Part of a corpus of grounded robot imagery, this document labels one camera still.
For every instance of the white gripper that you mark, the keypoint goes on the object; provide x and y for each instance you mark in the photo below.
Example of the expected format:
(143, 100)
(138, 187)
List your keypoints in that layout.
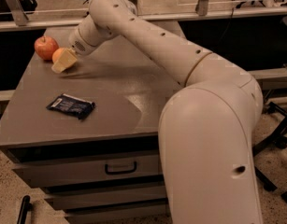
(81, 41)

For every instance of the orange fruit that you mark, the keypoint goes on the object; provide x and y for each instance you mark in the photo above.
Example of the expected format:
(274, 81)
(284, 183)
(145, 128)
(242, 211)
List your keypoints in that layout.
(56, 54)

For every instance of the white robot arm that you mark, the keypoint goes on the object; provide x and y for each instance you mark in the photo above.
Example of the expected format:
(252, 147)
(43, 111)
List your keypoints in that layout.
(205, 128)

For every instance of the red apple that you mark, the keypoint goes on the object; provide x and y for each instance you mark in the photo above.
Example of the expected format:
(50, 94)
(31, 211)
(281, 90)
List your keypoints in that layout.
(45, 46)

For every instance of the dark blue snack packet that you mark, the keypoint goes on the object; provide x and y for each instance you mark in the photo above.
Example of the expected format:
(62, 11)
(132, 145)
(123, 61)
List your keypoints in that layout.
(71, 106)

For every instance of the grey metal railing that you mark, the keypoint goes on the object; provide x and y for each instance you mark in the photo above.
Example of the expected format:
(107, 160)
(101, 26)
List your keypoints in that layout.
(52, 13)

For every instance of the grey drawer cabinet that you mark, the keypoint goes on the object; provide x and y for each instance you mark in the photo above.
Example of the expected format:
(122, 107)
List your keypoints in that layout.
(129, 92)

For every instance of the top grey drawer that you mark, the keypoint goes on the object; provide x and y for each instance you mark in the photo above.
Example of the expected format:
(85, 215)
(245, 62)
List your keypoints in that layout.
(81, 170)

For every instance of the grey drawer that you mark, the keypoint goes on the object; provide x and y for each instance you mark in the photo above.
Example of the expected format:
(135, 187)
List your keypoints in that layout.
(120, 212)
(108, 196)
(81, 170)

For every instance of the black object on floor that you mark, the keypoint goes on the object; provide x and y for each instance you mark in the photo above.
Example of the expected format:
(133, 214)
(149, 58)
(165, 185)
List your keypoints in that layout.
(26, 206)

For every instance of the middle grey drawer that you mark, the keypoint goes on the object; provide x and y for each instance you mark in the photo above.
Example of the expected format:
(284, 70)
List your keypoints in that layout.
(108, 196)

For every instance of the bottom grey drawer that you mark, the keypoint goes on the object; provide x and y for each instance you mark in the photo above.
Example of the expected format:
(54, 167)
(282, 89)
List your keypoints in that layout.
(120, 212)

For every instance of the black drawer handle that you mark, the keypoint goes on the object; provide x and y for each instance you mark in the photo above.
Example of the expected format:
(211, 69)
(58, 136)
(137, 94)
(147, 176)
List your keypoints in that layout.
(120, 168)

